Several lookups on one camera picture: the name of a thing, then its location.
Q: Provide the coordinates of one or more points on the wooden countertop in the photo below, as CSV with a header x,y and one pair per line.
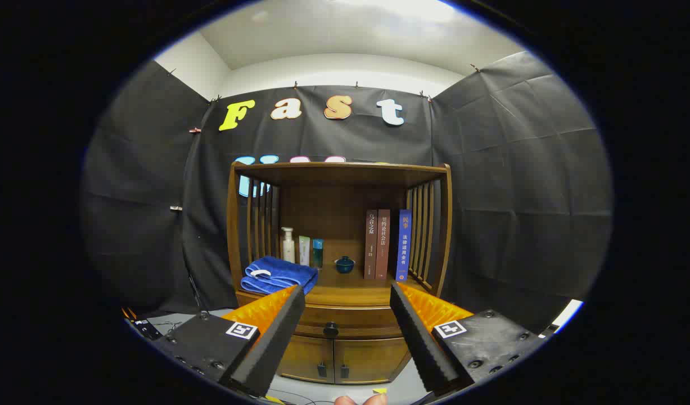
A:
x,y
350,287

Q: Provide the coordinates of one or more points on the wooden cabinet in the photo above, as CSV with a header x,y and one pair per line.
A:
x,y
339,202

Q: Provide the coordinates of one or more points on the blue book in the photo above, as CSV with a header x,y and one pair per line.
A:
x,y
403,247

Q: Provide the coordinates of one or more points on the white board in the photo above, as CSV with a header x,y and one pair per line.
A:
x,y
569,312

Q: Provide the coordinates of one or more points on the white pump bottle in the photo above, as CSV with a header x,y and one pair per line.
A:
x,y
288,250

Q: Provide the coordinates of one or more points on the black electronics box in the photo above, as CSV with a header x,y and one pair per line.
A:
x,y
145,327

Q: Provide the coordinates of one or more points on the wooden drawer with black knob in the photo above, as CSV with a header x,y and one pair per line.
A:
x,y
350,320

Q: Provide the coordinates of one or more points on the white green tube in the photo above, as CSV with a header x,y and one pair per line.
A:
x,y
304,253

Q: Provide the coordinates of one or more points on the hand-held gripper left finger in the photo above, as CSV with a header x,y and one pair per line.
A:
x,y
274,349

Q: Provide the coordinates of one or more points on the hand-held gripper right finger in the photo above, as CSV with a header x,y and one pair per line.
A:
x,y
420,343

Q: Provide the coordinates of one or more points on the folded blue towel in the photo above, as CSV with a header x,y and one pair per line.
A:
x,y
277,275

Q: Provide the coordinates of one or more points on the dark blue lidded teacup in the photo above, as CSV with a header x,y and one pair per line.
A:
x,y
344,265

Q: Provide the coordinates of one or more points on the blue capped bottle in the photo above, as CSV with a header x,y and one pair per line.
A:
x,y
318,256

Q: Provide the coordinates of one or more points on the wooden cabinet door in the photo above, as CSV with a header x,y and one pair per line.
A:
x,y
367,360
308,357

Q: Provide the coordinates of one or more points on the reddish brown book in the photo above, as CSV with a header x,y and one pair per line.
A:
x,y
382,247

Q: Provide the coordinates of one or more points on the dark brown book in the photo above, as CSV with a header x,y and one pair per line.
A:
x,y
370,247

